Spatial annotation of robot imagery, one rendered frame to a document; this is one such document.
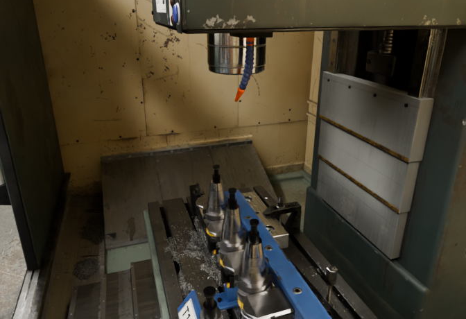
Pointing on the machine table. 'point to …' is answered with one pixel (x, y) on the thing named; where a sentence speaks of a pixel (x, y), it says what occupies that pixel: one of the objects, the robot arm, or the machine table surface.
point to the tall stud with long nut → (331, 281)
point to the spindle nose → (234, 54)
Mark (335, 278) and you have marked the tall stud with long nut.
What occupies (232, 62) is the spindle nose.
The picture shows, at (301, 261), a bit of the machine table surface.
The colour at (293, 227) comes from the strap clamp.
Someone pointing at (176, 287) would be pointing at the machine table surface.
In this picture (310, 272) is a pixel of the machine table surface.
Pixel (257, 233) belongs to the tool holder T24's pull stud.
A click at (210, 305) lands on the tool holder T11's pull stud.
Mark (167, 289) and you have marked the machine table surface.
